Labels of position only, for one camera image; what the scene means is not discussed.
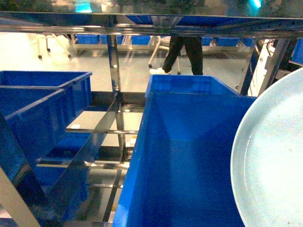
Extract steel shelf rack right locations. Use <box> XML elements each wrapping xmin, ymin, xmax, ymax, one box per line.
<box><xmin>0</xmin><ymin>11</ymin><xmax>303</xmax><ymax>227</ymax></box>

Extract long blue bin middle layer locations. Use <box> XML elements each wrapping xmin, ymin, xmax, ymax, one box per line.
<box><xmin>113</xmin><ymin>75</ymin><xmax>255</xmax><ymax>227</ymax></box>

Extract blue bin cart middle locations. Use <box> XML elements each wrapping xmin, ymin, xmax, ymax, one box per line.
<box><xmin>0</xmin><ymin>70</ymin><xmax>92</xmax><ymax>123</ymax></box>

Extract person legs black trousers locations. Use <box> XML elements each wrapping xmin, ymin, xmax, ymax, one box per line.
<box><xmin>149</xmin><ymin>36</ymin><xmax>204</xmax><ymax>75</ymax></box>

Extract light blue oval tray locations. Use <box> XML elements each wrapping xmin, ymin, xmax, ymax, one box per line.
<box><xmin>231</xmin><ymin>69</ymin><xmax>303</xmax><ymax>227</ymax></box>

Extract blue bin cart front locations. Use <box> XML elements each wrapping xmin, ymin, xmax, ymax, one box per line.
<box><xmin>0</xmin><ymin>86</ymin><xmax>66</xmax><ymax>166</ymax></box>

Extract blue bin cart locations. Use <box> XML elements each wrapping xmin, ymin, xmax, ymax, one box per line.
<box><xmin>0</xmin><ymin>70</ymin><xmax>92</xmax><ymax>123</ymax></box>
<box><xmin>0</xmin><ymin>86</ymin><xmax>66</xmax><ymax>166</ymax></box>

